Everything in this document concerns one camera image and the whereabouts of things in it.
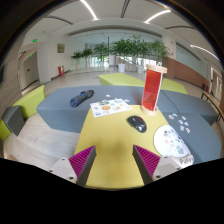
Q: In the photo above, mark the dark grey seat block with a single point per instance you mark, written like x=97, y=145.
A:
x=13, y=120

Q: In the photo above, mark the red fire extinguisher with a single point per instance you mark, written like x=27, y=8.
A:
x=61, y=70

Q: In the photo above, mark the green exit sign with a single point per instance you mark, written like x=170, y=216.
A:
x=34, y=40

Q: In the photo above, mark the group of green potted plants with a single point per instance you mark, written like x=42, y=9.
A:
x=126, y=48

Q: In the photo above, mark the dark blue folded umbrella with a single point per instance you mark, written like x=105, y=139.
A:
x=80, y=97

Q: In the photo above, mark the framed wall picture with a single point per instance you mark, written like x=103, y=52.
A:
x=61, y=48

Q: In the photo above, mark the wooden slatted bench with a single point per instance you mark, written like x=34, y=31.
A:
x=211, y=99

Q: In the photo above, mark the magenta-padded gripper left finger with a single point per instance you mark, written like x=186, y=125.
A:
x=80, y=161

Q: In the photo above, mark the lime green upholstered bench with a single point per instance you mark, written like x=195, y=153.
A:
x=120, y=80
x=175, y=86

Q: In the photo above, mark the lime green seat block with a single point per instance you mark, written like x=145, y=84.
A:
x=30, y=101

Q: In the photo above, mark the group of ceiling strip lights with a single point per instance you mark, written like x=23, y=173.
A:
x=89, y=10

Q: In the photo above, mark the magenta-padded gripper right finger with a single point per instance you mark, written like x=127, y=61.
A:
x=148, y=161

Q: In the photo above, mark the grey upholstered bench with stickers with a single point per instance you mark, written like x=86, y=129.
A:
x=200, y=143

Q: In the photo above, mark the black computer mouse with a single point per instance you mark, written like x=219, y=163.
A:
x=136, y=124

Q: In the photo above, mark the white printed sticker sheet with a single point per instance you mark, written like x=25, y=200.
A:
x=108, y=108

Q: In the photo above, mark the group of loose small stickers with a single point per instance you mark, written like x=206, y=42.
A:
x=181, y=121

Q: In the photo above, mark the long grey upholstered bench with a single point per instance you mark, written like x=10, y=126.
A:
x=60, y=110

